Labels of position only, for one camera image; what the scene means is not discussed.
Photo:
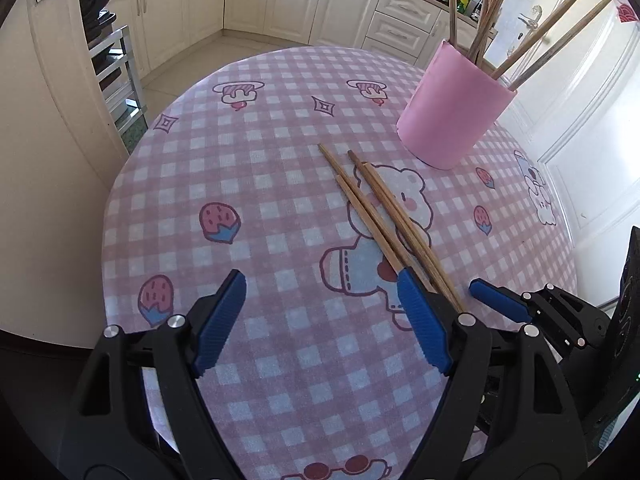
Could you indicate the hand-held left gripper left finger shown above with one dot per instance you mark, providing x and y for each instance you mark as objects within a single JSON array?
[{"x": 222, "y": 320}]

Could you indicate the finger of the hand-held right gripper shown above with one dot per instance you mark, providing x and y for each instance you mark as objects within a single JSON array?
[
  {"x": 500, "y": 300},
  {"x": 575, "y": 310}
]

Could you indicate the bunch of wooden chopsticks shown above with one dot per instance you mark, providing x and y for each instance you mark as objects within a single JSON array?
[{"x": 550, "y": 18}]

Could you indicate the pink cup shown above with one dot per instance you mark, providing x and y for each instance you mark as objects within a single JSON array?
[{"x": 450, "y": 110}]

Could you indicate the long wooden chopstick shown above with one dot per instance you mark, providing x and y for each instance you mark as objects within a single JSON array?
[
  {"x": 332, "y": 163},
  {"x": 348, "y": 194},
  {"x": 380, "y": 185},
  {"x": 357, "y": 164}
]

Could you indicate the white door frame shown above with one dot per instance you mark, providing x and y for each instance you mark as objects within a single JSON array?
[{"x": 50, "y": 135}]

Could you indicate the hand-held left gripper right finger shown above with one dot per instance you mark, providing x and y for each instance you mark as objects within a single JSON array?
[{"x": 425, "y": 320}]

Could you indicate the cream base cabinets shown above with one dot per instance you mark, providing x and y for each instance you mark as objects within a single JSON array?
[{"x": 290, "y": 0}]

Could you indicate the white door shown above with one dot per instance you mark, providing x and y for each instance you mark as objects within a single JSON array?
[{"x": 575, "y": 135}]

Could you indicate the metal rack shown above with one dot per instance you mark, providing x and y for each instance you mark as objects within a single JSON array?
[{"x": 127, "y": 60}]

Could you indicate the pink checked tablecloth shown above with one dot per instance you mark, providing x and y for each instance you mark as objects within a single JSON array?
[{"x": 250, "y": 160}]

